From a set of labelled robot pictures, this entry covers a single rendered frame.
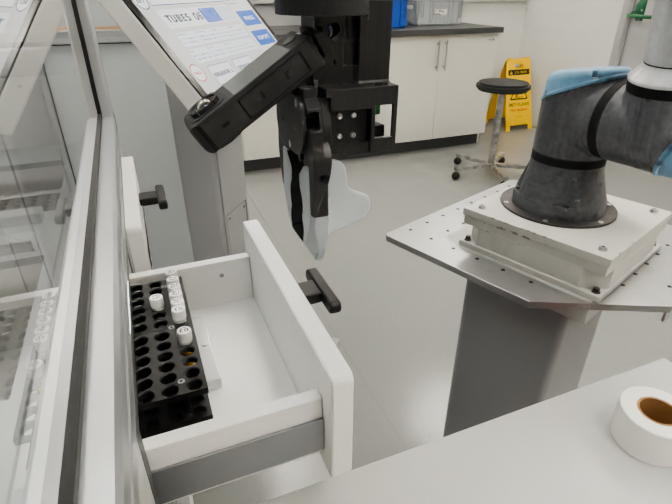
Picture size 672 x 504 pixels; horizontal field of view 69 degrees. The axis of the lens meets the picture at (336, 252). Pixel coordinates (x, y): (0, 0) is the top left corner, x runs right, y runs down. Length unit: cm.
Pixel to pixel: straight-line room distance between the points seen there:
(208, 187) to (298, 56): 97
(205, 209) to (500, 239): 81
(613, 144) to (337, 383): 57
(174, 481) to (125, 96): 170
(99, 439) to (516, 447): 41
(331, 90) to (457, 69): 364
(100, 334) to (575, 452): 46
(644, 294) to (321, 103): 63
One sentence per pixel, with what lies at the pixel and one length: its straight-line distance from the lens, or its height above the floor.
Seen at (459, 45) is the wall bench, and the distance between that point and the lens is 398.
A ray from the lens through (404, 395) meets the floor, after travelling 166.
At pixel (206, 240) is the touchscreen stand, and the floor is 54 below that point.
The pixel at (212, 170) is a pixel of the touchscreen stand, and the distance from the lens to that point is 131.
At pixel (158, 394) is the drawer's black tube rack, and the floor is 90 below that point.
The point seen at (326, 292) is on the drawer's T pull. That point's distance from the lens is 47.
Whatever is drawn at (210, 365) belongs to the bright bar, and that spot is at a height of 85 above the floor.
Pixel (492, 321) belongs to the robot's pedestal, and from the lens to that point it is 97.
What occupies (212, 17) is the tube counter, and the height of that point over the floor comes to 111.
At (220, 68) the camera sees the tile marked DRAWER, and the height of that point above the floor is 101.
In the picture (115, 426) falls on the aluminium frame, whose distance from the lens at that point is 27.
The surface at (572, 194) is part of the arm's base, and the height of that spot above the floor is 88.
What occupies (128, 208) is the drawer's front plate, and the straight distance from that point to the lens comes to 66.
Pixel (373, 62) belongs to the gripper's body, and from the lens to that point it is 41.
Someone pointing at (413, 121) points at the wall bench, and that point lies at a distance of 389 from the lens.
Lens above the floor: 117
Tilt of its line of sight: 29 degrees down
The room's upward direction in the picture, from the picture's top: straight up
